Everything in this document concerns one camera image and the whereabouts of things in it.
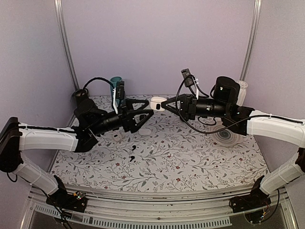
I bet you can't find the beige earbud charging case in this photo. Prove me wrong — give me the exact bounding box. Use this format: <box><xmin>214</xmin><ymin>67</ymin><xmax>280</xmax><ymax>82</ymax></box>
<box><xmin>150</xmin><ymin>96</ymin><xmax>167</xmax><ymax>112</ymax></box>

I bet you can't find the front aluminium rail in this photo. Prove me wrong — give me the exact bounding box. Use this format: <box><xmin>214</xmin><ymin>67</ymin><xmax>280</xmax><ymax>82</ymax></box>
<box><xmin>21</xmin><ymin>185</ymin><xmax>301</xmax><ymax>229</ymax></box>

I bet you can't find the left black cable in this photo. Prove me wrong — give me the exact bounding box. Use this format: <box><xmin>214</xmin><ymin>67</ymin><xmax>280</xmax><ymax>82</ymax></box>
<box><xmin>84</xmin><ymin>76</ymin><xmax>115</xmax><ymax>91</ymax></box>

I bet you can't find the teal cylindrical cup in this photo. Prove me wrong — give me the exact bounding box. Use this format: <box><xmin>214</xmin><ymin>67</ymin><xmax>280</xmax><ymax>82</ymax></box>
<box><xmin>110</xmin><ymin>76</ymin><xmax>122</xmax><ymax>98</ymax></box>

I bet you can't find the left aluminium frame post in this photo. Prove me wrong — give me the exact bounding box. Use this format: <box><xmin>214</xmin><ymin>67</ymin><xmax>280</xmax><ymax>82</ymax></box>
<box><xmin>54</xmin><ymin>0</ymin><xmax>80</xmax><ymax>90</ymax></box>

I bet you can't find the white pleated vase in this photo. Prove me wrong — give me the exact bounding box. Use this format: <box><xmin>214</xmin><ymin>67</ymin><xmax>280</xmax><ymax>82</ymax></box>
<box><xmin>236</xmin><ymin>80</ymin><xmax>248</xmax><ymax>106</ymax></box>

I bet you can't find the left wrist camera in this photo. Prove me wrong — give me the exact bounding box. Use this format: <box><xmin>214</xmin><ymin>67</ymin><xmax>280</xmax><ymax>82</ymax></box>
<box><xmin>112</xmin><ymin>81</ymin><xmax>125</xmax><ymax>114</ymax></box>

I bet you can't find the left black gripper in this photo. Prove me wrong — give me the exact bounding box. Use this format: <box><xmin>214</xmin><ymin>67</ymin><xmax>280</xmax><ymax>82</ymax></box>
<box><xmin>90</xmin><ymin>98</ymin><xmax>154</xmax><ymax>136</ymax></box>

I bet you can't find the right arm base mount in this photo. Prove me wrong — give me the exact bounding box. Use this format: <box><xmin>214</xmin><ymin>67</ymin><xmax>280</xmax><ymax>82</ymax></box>
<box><xmin>229</xmin><ymin>192</ymin><xmax>271</xmax><ymax>213</ymax></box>

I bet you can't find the right black cable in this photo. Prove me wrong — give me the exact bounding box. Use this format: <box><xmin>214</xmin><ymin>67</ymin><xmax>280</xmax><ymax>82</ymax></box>
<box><xmin>175</xmin><ymin>76</ymin><xmax>253</xmax><ymax>134</ymax></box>

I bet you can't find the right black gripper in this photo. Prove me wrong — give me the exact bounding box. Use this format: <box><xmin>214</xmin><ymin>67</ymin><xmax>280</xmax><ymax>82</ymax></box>
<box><xmin>161</xmin><ymin>94</ymin><xmax>229</xmax><ymax>120</ymax></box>

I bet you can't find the black cylindrical cup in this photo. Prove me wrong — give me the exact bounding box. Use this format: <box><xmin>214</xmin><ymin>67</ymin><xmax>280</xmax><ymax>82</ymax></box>
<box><xmin>72</xmin><ymin>89</ymin><xmax>89</xmax><ymax>106</ymax></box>

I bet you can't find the right aluminium frame post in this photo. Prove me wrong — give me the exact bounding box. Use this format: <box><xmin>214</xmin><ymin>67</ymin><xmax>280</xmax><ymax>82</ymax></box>
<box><xmin>239</xmin><ymin>0</ymin><xmax>262</xmax><ymax>81</ymax></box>

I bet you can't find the black cable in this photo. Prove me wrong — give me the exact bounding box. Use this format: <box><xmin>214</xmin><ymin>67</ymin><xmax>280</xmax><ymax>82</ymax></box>
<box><xmin>175</xmin><ymin>76</ymin><xmax>253</xmax><ymax>134</ymax></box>
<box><xmin>84</xmin><ymin>76</ymin><xmax>115</xmax><ymax>91</ymax></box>

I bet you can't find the white oval earbud case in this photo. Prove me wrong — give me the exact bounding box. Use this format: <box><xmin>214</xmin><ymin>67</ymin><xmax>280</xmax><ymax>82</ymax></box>
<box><xmin>139</xmin><ymin>128</ymin><xmax>152</xmax><ymax>136</ymax></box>

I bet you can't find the aluminium frame post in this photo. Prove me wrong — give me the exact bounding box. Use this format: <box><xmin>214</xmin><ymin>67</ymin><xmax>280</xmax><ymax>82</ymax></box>
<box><xmin>239</xmin><ymin>0</ymin><xmax>262</xmax><ymax>81</ymax></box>
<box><xmin>54</xmin><ymin>0</ymin><xmax>80</xmax><ymax>90</ymax></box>

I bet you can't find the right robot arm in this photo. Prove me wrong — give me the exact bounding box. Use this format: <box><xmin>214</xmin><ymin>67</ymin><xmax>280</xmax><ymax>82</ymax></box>
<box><xmin>161</xmin><ymin>76</ymin><xmax>305</xmax><ymax>208</ymax></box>

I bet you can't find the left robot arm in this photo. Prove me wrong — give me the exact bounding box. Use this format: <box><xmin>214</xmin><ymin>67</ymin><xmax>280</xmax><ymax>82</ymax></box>
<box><xmin>0</xmin><ymin>98</ymin><xmax>154</xmax><ymax>207</ymax></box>

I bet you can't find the grey spiral ceramic plate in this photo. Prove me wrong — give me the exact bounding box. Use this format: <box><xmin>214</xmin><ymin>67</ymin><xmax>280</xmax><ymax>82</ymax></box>
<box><xmin>210</xmin><ymin>129</ymin><xmax>243</xmax><ymax>147</ymax></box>

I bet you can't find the small white earbud case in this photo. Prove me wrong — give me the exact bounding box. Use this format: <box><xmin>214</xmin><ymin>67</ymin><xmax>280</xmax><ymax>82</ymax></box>
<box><xmin>112</xmin><ymin>134</ymin><xmax>122</xmax><ymax>142</ymax></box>

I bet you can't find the floral patterned table mat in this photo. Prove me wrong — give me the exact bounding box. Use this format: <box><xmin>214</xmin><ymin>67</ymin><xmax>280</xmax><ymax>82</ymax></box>
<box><xmin>51</xmin><ymin>112</ymin><xmax>268</xmax><ymax>192</ymax></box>

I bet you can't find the black round earbud case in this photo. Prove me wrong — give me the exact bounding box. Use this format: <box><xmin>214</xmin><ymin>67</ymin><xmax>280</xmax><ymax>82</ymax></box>
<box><xmin>139</xmin><ymin>114</ymin><xmax>146</xmax><ymax>121</ymax></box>

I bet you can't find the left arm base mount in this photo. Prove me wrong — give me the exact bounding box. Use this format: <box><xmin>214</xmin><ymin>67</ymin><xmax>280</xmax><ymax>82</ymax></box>
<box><xmin>46</xmin><ymin>190</ymin><xmax>88</xmax><ymax>213</ymax></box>

